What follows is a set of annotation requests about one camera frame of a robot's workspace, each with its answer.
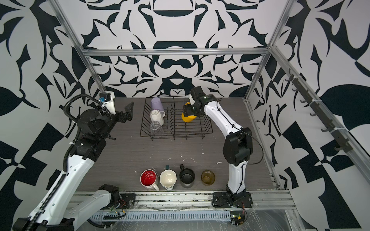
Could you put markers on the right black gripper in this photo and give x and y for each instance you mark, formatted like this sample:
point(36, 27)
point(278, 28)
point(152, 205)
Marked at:
point(188, 110)

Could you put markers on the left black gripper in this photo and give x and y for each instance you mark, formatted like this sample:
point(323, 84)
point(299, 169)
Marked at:
point(127, 115)

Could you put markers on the yellow mug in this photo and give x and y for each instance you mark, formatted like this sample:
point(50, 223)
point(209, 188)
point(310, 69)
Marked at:
point(185, 117)

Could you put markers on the white ceramic mug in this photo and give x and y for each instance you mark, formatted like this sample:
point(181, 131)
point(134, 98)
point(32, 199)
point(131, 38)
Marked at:
point(157, 115)

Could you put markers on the lavender plastic cup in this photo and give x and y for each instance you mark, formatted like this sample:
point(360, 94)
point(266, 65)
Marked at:
point(156, 104)

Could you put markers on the black wire dish rack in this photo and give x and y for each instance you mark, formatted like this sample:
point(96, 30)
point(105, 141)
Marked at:
point(174, 127)

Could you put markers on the clear glass cup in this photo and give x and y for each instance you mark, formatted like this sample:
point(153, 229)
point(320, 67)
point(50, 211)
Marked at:
point(156, 129)

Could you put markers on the black mug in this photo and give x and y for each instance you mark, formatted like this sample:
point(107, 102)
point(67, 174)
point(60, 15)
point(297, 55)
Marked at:
point(187, 177)

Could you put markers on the red and white mug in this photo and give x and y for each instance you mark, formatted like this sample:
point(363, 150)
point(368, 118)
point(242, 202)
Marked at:
point(149, 180)

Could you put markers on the cream mug green handle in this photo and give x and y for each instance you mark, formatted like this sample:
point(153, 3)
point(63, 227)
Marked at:
point(168, 178)

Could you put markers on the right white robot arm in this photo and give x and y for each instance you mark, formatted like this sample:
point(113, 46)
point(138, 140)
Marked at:
point(237, 149)

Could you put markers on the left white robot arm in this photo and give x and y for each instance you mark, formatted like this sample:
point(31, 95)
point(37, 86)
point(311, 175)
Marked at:
point(94, 127)

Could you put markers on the olive green glass cup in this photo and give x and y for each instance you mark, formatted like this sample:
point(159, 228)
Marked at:
point(207, 177)

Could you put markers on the small green circuit board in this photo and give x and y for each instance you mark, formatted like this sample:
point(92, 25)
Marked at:
point(237, 218)

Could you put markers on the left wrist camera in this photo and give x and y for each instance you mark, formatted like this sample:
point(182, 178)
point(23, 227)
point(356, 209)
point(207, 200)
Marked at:
point(107, 100)

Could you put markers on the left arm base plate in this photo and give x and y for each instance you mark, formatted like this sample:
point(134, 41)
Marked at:
point(125, 201)

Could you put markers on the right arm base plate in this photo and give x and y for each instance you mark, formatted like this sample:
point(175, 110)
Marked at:
point(227, 200)

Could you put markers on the white slotted cable duct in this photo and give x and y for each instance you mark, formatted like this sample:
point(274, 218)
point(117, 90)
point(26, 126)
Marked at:
point(165, 216)

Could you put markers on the wall hook rail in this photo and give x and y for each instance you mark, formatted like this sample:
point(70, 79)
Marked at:
point(321, 111)

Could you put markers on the aluminium frame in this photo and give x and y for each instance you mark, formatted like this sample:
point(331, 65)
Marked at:
point(358, 155)

